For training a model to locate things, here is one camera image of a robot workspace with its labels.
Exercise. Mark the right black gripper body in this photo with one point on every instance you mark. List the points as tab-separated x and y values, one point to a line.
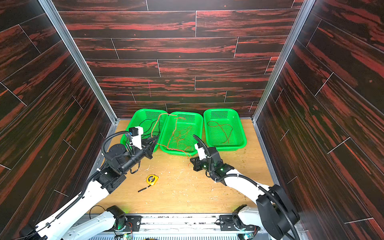
202	162

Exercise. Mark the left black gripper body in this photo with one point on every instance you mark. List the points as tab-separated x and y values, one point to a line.
146	147

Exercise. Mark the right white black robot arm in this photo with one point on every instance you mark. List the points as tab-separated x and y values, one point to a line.
274	212

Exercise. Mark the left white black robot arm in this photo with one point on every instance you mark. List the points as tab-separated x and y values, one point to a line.
122	151

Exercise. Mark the left green plastic basket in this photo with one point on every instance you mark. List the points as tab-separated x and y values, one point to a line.
152	121

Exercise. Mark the green plastic basket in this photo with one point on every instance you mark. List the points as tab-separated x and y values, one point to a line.
152	121
177	136
224	130

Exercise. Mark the middle green plastic basket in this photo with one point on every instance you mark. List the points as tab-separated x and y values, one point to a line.
177	136

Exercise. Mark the yellow tape measure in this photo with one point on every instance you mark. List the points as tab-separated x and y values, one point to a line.
150	180

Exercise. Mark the right green plastic basket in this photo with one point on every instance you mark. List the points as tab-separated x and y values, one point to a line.
224	130

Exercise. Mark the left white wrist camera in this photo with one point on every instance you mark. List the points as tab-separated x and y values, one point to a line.
135	136

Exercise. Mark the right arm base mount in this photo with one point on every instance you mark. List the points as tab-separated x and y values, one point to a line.
232	223

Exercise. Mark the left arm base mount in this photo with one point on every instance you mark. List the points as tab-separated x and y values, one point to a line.
127	223

